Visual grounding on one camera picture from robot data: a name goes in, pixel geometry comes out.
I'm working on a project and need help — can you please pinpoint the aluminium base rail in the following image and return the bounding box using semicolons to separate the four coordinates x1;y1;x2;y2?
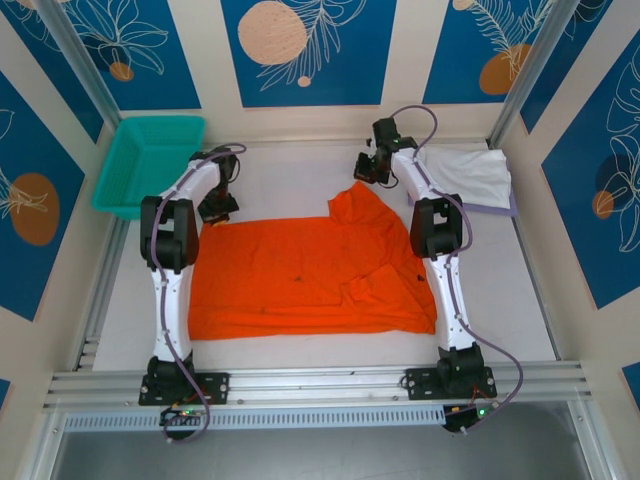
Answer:
42;360;596;410

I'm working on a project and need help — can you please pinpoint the lilac t-shirt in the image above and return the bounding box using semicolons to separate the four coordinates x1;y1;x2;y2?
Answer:
406;192;519;219

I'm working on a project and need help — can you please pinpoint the aluminium frame post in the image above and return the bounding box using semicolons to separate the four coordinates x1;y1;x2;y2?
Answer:
488;0;575;147
35;0;140;151

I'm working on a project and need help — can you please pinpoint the aluminium side rail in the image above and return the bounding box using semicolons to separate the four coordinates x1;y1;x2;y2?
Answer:
74;214;132;372

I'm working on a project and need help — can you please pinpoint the teal plastic basket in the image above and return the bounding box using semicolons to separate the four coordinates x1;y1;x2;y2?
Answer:
91;115;208;222

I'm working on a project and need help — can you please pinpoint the white t-shirt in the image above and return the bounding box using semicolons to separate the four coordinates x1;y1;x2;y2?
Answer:
421;146;514;209

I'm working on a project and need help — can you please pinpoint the small controller board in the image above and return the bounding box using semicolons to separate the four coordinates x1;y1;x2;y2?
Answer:
159;405;211;427
443;403;502;432

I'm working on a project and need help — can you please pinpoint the white slotted cable duct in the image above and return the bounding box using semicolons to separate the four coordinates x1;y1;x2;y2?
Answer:
62;403;447;432

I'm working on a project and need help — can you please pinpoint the orange t-shirt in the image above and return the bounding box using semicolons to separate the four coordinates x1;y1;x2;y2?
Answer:
187;180;439;343

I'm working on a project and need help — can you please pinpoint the blue floral wall panel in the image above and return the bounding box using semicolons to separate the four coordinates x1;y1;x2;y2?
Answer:
422;0;556;106
541;49;640;311
221;0;399;108
0;0;105;145
519;0;614;135
62;0;202;112
0;69;86;322

